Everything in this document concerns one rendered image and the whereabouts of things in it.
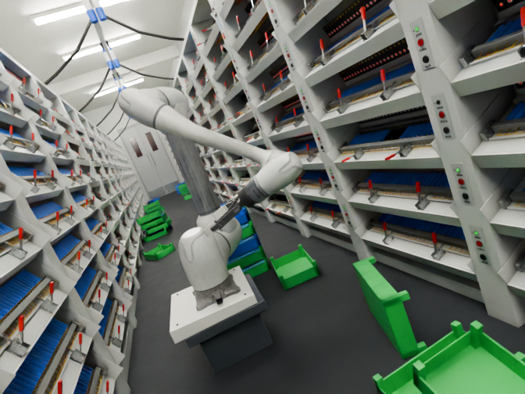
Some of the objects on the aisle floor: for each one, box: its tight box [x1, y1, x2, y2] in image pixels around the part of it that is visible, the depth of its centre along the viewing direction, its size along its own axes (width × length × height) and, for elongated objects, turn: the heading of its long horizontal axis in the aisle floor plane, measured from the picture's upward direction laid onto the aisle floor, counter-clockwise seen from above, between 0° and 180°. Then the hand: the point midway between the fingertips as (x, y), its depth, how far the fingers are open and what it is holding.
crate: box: [352, 256, 427, 360], centre depth 116 cm, size 8×30×20 cm, turn 63°
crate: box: [243, 257, 272, 278], centre depth 213 cm, size 30×20×8 cm
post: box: [395, 0, 525, 328], centre depth 89 cm, size 20×9×173 cm, turn 170°
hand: (212, 223), depth 133 cm, fingers open, 13 cm apart
